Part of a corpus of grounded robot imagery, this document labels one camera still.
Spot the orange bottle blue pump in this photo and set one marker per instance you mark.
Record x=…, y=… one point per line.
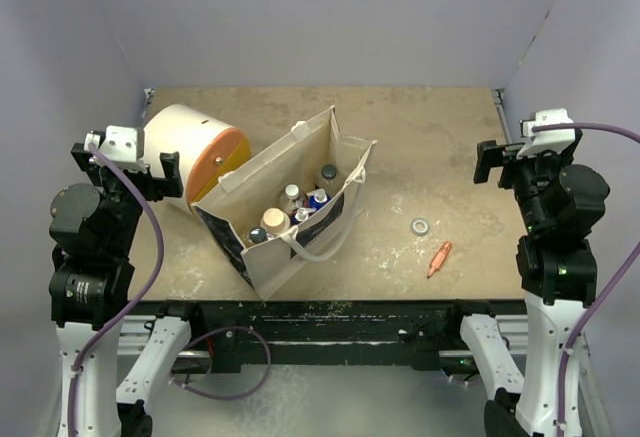
x=318, y=198

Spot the small square bottle dark cap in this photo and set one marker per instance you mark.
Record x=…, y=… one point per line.
x=257, y=235

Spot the white round container orange lid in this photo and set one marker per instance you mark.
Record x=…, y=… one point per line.
x=208, y=149

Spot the canvas tote bag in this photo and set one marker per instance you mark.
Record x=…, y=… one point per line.
x=236, y=204

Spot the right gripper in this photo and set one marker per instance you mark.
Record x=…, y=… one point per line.
x=492, y=154

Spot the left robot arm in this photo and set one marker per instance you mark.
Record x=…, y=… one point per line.
x=93, y=226

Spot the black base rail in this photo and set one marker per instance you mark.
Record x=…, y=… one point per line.
x=420, y=334

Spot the small clear bottle white cap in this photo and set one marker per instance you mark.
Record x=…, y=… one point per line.
x=291, y=199

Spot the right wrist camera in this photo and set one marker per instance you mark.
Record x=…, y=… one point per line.
x=538, y=138

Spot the clear square bottle dark cap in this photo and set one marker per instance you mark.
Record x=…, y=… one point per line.
x=330, y=179

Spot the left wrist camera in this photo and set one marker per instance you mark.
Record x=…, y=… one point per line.
x=123, y=146

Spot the white bottle beige cap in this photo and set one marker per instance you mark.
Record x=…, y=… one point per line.
x=275, y=221

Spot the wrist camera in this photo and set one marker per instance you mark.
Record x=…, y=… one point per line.
x=538, y=138
x=123, y=146

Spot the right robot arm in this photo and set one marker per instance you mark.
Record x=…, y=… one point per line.
x=560, y=201

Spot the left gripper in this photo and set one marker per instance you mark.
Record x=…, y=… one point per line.
x=172, y=184

